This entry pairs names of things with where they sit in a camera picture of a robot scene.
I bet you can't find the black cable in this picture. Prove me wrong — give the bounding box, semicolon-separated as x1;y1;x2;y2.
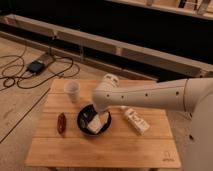
0;44;81;90

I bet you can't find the black round bowl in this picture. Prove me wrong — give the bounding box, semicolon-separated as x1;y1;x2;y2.
77;104;111;135

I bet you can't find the blue power adapter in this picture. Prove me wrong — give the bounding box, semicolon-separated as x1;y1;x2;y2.
27;61;45;74

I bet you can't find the wooden table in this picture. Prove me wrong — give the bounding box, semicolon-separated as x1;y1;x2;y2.
25;79;181;169

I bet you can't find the white carton box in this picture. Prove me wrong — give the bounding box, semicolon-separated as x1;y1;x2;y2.
121;106;150;135

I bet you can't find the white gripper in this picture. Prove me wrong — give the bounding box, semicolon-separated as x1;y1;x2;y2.
87;103;109;134

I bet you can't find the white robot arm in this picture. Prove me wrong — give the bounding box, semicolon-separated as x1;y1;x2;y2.
91;74;213;171

